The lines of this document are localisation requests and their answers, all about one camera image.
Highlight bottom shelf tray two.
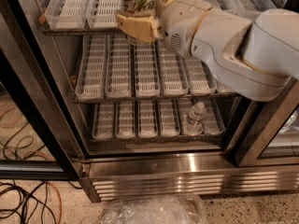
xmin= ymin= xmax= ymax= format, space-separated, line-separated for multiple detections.
xmin=116 ymin=101 xmax=135 ymax=139

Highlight top shelf tray one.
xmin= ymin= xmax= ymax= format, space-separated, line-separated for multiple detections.
xmin=45 ymin=0 xmax=89 ymax=30

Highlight shelf tray one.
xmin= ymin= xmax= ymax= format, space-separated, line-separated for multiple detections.
xmin=45 ymin=0 xmax=89 ymax=30
xmin=92 ymin=104 xmax=114 ymax=140
xmin=75 ymin=35 xmax=107 ymax=101

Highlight middle shelf tray one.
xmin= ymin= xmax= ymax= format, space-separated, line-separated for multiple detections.
xmin=75 ymin=35 xmax=107 ymax=101

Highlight shelf tray three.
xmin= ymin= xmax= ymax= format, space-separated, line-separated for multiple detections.
xmin=134 ymin=44 xmax=160 ymax=97
xmin=138 ymin=100 xmax=157 ymax=138

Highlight black cables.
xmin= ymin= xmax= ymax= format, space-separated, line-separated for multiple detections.
xmin=0 ymin=180 xmax=59 ymax=224

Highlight bottom shelf tray one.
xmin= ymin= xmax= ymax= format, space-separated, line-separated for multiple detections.
xmin=92 ymin=104 xmax=114 ymax=140

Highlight middle shelf tray two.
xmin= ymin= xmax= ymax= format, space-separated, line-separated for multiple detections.
xmin=105 ymin=35 xmax=131 ymax=98

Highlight middle shelf tray four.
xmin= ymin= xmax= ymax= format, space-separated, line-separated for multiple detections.
xmin=157 ymin=41 xmax=189 ymax=97

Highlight clear plastic bag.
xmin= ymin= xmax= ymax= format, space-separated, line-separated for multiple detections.
xmin=100 ymin=194 xmax=209 ymax=224

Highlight middle shelf tray five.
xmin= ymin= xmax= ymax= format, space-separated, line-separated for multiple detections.
xmin=183 ymin=58 xmax=217 ymax=95

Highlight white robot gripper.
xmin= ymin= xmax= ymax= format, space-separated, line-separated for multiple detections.
xmin=115 ymin=0 xmax=212 ymax=57

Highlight bottom shelf tray three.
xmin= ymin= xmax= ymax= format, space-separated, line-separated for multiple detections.
xmin=138 ymin=100 xmax=157 ymax=138

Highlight top shelf tray two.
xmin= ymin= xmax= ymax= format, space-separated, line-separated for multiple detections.
xmin=86 ymin=0 xmax=121 ymax=29

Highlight glass fridge door left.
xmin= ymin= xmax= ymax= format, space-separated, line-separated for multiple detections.
xmin=0 ymin=0 xmax=84 ymax=180

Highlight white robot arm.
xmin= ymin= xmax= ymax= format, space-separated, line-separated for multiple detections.
xmin=116 ymin=0 xmax=299 ymax=102

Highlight bottom shelf tray six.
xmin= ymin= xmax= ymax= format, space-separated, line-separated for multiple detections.
xmin=202 ymin=98 xmax=225 ymax=135

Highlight middle shelf tray three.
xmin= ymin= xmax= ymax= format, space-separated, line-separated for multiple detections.
xmin=134 ymin=44 xmax=160 ymax=97

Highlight orange cable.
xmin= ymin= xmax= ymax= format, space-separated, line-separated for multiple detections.
xmin=43 ymin=180 xmax=64 ymax=224

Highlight green white 7up can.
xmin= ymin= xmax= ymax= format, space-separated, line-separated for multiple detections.
xmin=121 ymin=0 xmax=159 ymax=47

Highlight shelf tray four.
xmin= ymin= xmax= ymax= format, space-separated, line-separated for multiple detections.
xmin=159 ymin=100 xmax=180 ymax=137
xmin=157 ymin=41 xmax=189 ymax=97

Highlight bottom shelf tray four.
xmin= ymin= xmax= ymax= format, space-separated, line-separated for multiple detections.
xmin=159 ymin=100 xmax=180 ymax=137

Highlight clear plastic water bottle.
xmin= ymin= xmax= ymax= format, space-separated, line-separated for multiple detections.
xmin=186 ymin=102 xmax=206 ymax=136

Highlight bottom shelf tray five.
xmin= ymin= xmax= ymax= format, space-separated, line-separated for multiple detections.
xmin=178 ymin=99 xmax=194 ymax=136

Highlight stainless steel fridge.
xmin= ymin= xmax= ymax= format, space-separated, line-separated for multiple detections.
xmin=8 ymin=0 xmax=299 ymax=203

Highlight shelf tray two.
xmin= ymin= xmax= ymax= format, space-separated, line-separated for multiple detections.
xmin=86 ymin=0 xmax=121 ymax=29
xmin=116 ymin=101 xmax=135 ymax=139
xmin=105 ymin=35 xmax=131 ymax=98

